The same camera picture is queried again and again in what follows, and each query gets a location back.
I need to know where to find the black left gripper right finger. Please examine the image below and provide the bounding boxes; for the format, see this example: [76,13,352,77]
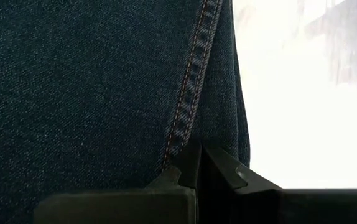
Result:
[196,145,357,224]

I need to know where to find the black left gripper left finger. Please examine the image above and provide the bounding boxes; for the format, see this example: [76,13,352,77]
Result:
[34,139,203,224]

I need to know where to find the blue denim jeans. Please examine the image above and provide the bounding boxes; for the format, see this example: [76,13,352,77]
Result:
[0,0,251,224]

